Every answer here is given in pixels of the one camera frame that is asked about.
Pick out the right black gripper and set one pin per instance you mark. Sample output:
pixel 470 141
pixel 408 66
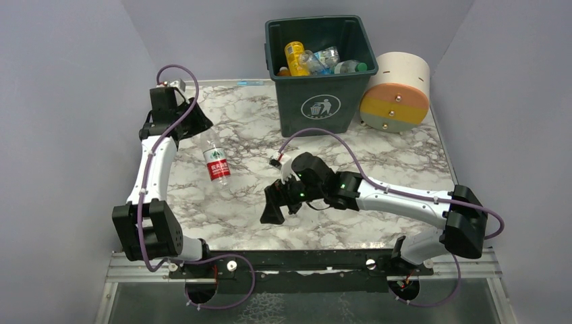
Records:
pixel 284 194

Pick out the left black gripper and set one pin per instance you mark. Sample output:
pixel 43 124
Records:
pixel 188 114

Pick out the red cap bottle table edge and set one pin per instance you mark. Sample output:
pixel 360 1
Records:
pixel 215 159

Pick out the orange label bottle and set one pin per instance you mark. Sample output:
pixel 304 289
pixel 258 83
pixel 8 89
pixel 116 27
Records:
pixel 284 72

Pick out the yellow juice bottle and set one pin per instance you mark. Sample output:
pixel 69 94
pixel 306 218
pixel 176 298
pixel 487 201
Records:
pixel 293 52

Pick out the small clear water bottle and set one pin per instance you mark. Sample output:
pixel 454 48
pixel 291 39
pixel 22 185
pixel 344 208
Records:
pixel 312 64

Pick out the clear square jasmine bottle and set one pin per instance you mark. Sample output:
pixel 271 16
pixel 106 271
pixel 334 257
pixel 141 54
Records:
pixel 329 57

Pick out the clear bottle green white label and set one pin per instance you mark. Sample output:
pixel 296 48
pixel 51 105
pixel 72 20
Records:
pixel 350 66

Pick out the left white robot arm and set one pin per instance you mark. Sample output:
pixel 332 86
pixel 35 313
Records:
pixel 146 225

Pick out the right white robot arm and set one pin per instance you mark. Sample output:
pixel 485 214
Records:
pixel 457 220

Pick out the dark green trash bin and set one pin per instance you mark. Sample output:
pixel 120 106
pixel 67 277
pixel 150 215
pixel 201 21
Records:
pixel 323 101

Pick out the blue tape piece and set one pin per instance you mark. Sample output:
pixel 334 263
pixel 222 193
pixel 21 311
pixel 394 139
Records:
pixel 250 83

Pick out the white round drawer cabinet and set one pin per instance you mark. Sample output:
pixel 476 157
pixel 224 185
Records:
pixel 397 98

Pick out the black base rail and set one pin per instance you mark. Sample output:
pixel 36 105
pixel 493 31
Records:
pixel 245 272

